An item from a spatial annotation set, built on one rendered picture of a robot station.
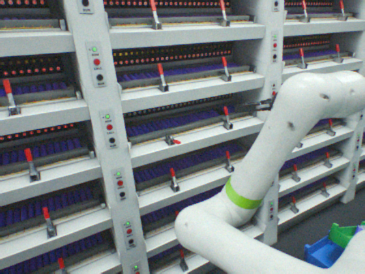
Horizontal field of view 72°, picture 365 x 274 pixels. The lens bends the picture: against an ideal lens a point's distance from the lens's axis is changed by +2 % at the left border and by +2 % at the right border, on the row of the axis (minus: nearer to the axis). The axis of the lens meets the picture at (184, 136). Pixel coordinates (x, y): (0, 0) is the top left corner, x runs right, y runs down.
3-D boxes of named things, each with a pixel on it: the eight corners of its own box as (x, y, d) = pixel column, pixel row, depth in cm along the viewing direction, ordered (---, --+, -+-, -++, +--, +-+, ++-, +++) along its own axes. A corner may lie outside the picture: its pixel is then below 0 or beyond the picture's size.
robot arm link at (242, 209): (225, 239, 79) (203, 208, 86) (253, 222, 86) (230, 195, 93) (247, 209, 67) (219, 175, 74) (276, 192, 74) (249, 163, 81)
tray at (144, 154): (262, 130, 110) (267, 111, 105) (131, 168, 84) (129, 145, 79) (234, 111, 125) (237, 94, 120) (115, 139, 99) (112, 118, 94)
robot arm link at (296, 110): (253, 166, 80) (275, 194, 73) (223, 173, 75) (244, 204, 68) (317, 62, 56) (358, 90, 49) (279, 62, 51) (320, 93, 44)
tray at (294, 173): (347, 166, 152) (357, 148, 145) (276, 199, 126) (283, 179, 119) (318, 149, 167) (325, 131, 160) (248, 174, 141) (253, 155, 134)
